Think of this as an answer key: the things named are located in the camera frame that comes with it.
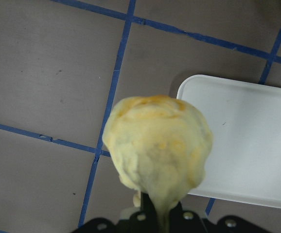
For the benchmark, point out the yellow bread roll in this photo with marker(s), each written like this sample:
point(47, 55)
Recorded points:
point(159, 146)

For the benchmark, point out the cream rectangular tray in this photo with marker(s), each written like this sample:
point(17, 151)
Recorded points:
point(245, 119)

